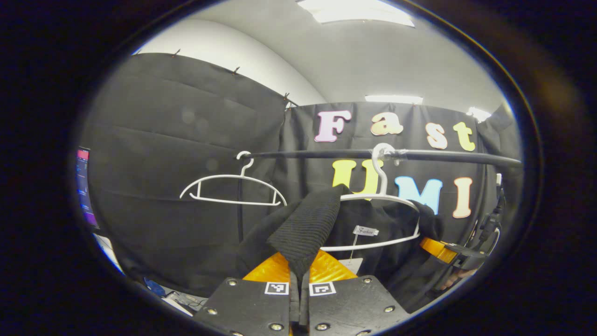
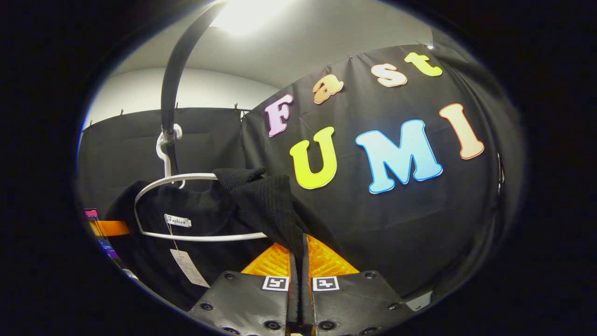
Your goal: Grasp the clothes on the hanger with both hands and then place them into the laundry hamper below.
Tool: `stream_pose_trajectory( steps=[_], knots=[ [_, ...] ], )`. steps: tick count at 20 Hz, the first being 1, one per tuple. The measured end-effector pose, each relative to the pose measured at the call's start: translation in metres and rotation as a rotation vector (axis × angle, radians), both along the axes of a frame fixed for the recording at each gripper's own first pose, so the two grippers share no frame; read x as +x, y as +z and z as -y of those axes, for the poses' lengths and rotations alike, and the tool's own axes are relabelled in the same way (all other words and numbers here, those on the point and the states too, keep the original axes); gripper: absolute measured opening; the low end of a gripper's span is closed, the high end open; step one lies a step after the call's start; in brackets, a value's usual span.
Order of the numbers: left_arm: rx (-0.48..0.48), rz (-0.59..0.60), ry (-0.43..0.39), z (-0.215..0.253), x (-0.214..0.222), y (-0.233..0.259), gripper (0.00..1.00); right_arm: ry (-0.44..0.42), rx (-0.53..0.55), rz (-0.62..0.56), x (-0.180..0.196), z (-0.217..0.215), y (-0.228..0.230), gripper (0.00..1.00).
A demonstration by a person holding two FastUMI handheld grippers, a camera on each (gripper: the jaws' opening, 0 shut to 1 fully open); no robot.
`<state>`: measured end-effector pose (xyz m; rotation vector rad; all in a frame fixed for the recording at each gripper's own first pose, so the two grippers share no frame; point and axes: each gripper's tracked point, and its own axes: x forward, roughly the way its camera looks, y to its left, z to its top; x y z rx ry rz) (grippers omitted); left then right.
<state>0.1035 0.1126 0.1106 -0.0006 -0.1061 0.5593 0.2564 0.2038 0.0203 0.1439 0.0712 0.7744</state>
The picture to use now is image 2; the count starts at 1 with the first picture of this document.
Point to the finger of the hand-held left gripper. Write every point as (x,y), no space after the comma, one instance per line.
(112,227)

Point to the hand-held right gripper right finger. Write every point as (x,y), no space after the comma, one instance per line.
(308,308)

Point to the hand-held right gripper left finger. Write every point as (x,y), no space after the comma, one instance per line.
(293,308)

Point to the black jacket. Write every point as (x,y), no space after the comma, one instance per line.
(261,200)

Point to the white plastic hanger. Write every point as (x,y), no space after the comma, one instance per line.
(196,176)

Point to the black metal clothes rack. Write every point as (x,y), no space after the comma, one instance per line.
(175,79)

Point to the colourful monitor screen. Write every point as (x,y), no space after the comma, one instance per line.
(106,247)

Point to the white paper sheet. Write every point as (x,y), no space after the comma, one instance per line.
(419,301)

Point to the black backdrop cloth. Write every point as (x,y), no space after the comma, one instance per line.
(396,224)

